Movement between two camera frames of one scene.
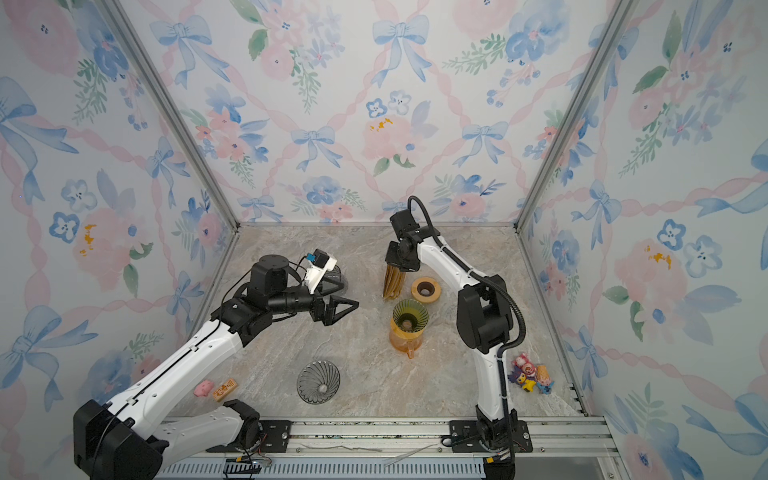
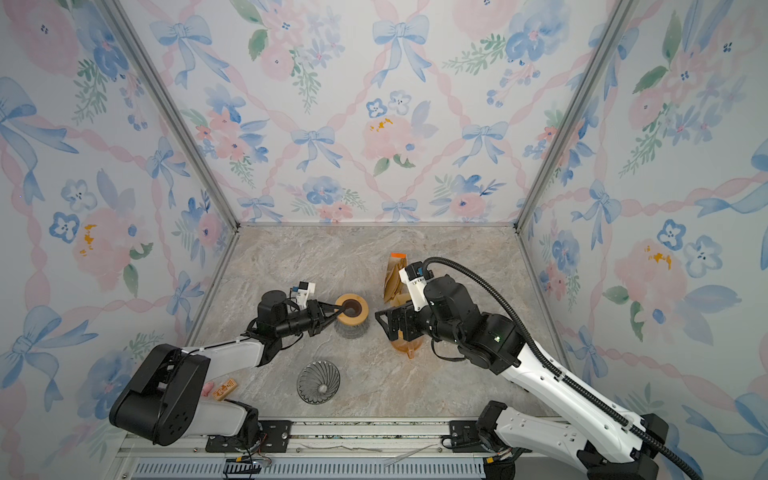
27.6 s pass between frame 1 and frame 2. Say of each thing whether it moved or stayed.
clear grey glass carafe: moved
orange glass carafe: stayed
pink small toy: stayed
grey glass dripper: stayed
